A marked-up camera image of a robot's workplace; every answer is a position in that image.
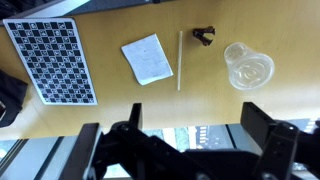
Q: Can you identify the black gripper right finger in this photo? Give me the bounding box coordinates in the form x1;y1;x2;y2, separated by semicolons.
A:
241;101;320;180

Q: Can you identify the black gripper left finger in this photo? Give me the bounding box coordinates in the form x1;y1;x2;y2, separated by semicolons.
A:
59;102;201;180

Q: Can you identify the clear plastic straw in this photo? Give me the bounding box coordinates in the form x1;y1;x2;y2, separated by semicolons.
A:
176;30;184;92

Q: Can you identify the clear plastic cup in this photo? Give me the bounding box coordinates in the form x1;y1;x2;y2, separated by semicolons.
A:
223;41;276;91

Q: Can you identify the white paper note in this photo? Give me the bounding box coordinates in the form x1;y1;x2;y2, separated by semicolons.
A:
120;33;174;86

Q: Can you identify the checkerboard calibration board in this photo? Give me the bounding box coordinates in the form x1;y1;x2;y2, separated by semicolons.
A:
2;17;99;106

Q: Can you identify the dark staple remover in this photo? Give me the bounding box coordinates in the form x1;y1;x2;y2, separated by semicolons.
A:
192;25;216;47

